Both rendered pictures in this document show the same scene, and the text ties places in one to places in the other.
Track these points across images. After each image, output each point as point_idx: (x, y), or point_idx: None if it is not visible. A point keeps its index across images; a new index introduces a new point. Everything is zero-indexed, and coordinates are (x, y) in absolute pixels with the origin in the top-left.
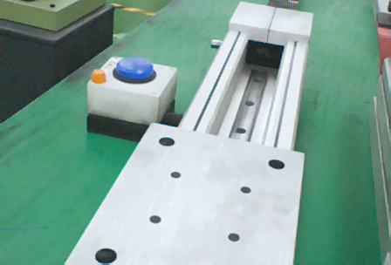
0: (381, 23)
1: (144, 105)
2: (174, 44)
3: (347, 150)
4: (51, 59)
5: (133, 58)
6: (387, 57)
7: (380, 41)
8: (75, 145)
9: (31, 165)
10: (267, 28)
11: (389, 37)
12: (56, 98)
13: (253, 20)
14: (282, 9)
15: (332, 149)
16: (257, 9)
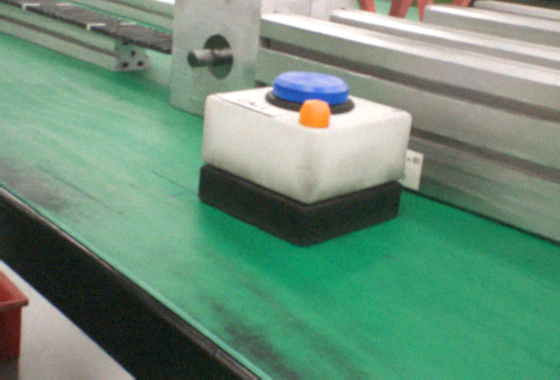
0: None
1: (394, 141)
2: (26, 105)
3: None
4: None
5: (290, 75)
6: (406, 10)
7: None
8: (349, 270)
9: (404, 328)
10: None
11: None
12: (129, 238)
13: None
14: None
15: None
16: None
